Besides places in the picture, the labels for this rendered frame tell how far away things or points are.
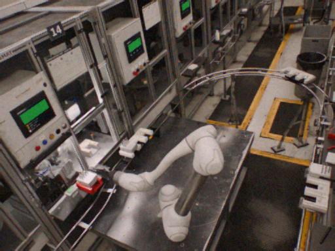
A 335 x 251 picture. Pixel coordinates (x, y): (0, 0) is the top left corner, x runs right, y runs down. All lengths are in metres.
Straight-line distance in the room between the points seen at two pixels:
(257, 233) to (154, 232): 1.13
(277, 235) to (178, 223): 1.29
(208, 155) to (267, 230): 1.58
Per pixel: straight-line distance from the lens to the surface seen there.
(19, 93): 1.81
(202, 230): 2.09
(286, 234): 2.91
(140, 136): 2.58
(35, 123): 1.87
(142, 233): 2.15
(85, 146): 2.53
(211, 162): 1.45
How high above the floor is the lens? 2.47
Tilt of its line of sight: 37 degrees down
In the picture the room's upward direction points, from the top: 10 degrees counter-clockwise
